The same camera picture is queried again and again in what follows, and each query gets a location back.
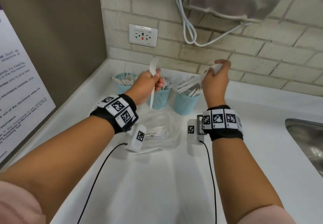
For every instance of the bunch of white plastic knives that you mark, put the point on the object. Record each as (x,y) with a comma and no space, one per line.
(123,80)

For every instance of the dark sink basin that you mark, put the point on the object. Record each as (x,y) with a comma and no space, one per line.
(307,143)

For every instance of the clear plastic bag of cutlery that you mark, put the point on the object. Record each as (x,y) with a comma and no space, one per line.
(166,135)

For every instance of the black right wrist band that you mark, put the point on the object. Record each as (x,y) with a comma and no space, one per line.
(227,135)

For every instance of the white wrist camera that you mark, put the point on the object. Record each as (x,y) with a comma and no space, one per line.
(133,145)
(194,139)

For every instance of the white wall power outlet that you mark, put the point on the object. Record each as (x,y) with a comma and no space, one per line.
(142,36)

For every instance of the black wrist band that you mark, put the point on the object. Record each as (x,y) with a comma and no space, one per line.
(101,115)
(227,135)

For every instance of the person's left hand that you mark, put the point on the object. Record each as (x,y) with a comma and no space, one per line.
(143,87)

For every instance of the person's pink sleeve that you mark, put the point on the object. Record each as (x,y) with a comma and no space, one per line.
(17,203)
(267,216)

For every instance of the white printed notice poster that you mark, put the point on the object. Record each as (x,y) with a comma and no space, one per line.
(20,92)

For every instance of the black left wrist band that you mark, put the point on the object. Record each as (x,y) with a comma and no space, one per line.
(101,115)

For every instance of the white cutlery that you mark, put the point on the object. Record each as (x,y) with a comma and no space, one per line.
(154,65)

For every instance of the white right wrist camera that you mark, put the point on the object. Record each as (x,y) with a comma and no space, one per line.
(194,139)

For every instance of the person's pink left sleeve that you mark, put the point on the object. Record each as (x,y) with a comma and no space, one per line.
(17,203)

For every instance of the person's right forearm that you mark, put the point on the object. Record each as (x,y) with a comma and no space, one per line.
(242,176)

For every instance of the person's pink right sleeve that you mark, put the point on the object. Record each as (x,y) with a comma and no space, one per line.
(267,216)

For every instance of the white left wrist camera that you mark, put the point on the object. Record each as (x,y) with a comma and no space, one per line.
(133,145)

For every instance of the person's right hand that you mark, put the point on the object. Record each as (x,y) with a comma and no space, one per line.
(217,87)

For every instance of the person's left forearm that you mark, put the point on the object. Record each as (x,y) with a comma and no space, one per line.
(58,165)

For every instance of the teal mesh cup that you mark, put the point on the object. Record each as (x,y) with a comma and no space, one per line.
(186,105)
(161,100)
(123,89)

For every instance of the white plastic fork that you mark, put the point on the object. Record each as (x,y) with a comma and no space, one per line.
(186,87)

